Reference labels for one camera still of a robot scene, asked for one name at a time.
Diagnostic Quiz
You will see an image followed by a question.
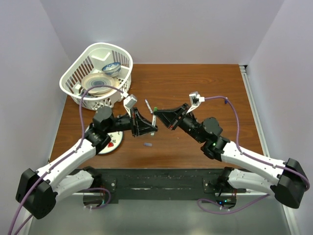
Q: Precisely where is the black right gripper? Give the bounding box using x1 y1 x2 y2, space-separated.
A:
154 103 205 144

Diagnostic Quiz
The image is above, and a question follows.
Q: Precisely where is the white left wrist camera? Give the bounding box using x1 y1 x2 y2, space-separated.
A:
123 94 137 116

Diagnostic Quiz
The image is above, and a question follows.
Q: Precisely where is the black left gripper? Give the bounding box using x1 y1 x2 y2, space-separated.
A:
105 107 157 137

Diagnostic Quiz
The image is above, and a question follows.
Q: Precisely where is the beige blue ceramic plate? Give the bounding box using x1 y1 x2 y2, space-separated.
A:
81 72 116 96

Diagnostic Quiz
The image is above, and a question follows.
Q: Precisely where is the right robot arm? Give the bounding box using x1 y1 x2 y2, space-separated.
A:
154 104 309 209

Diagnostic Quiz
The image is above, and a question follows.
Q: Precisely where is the white plastic dish basket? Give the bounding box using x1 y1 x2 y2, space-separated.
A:
59 43 133 111

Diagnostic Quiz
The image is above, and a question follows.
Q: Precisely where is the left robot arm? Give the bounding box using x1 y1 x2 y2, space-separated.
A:
16 106 157 219

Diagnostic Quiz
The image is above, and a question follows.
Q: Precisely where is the blue white ceramic bowl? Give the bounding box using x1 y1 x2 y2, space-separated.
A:
102 62 121 77

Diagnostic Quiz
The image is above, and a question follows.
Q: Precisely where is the white green pen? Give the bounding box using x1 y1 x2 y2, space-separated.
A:
151 114 157 136

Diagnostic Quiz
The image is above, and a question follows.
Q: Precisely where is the strawberry pattern plate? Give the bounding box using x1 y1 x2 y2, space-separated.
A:
99 131 124 155

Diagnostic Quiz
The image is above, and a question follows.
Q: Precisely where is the white purple pen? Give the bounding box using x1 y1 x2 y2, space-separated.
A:
145 99 153 114

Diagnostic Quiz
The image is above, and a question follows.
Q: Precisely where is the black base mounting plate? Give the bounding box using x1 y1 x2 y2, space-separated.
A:
66 168 274 204

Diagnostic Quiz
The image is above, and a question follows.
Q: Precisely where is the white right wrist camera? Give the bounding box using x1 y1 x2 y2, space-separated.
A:
187 92 205 113

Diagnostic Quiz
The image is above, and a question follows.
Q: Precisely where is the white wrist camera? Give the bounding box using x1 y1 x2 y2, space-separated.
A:
187 92 205 113
123 94 137 116

